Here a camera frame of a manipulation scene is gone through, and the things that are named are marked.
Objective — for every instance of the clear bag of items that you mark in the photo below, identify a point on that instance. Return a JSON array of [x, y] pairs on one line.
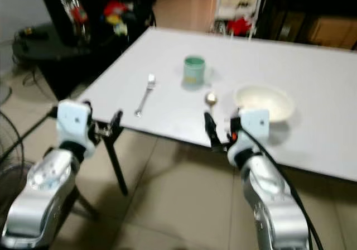
[[76, 10]]

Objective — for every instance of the black table leg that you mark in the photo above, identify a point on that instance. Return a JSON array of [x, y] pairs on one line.
[[116, 166]]

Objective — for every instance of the red plush toy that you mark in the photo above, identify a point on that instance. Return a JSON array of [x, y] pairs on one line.
[[117, 10]]

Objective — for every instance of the brown wooden cabinet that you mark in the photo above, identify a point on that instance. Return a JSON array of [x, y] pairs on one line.
[[332, 31]]

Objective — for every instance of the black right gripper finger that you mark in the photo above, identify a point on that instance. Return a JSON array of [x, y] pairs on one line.
[[232, 124], [211, 128]]

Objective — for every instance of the gold spoon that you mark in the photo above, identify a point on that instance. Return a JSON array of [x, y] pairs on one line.
[[211, 100]]

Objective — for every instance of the green mug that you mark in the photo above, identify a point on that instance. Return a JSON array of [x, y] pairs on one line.
[[194, 70]]

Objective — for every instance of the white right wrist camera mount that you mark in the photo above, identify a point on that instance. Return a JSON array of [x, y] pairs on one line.
[[256, 124]]

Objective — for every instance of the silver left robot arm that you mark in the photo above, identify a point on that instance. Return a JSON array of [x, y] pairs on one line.
[[42, 186]]

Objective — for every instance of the black cabinet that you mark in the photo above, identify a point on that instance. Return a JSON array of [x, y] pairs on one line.
[[89, 49]]

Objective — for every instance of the black low side table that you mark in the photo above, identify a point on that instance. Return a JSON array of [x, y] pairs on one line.
[[33, 46]]

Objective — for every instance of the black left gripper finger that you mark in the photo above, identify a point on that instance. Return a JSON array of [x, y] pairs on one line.
[[117, 121]]

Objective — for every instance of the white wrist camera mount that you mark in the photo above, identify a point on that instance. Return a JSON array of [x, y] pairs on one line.
[[73, 121], [256, 124]]

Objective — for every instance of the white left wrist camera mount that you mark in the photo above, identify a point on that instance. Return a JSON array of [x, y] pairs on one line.
[[73, 121]]

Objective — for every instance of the red cloth item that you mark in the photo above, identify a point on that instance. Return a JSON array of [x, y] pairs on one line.
[[241, 25]]

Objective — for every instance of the cream bowl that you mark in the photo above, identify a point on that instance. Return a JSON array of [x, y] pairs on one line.
[[263, 99]]

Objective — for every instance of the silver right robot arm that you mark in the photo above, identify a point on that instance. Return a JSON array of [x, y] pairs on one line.
[[273, 200]]

